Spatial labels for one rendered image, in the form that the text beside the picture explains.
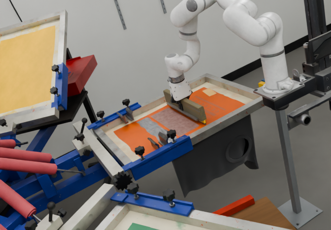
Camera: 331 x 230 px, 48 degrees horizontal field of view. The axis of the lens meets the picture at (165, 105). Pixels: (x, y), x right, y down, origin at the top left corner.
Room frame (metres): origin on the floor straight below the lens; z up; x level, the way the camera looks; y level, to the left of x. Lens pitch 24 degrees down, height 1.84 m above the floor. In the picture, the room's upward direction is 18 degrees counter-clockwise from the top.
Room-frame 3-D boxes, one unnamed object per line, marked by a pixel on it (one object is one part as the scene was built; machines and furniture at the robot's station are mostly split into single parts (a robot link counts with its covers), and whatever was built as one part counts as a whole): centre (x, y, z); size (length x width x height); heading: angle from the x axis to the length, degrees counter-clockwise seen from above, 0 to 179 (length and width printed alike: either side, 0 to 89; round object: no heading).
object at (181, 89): (1.78, -0.10, 1.12); 0.10 x 0.08 x 0.11; 111
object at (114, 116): (1.94, 0.28, 0.97); 0.30 x 0.05 x 0.07; 110
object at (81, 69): (2.79, 0.71, 1.06); 0.61 x 0.46 x 0.12; 170
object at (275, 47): (1.39, -0.46, 1.37); 0.13 x 0.10 x 0.16; 134
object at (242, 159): (1.61, -0.16, 0.77); 0.46 x 0.09 x 0.36; 110
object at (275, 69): (1.38, -0.48, 1.21); 0.16 x 0.13 x 0.15; 17
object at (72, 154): (1.57, 0.49, 1.02); 0.17 x 0.06 x 0.05; 110
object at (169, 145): (1.42, 0.09, 0.97); 0.30 x 0.05 x 0.07; 110
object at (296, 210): (1.85, -0.61, 0.48); 0.22 x 0.22 x 0.96; 20
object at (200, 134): (1.76, -0.04, 0.97); 0.79 x 0.58 x 0.04; 110
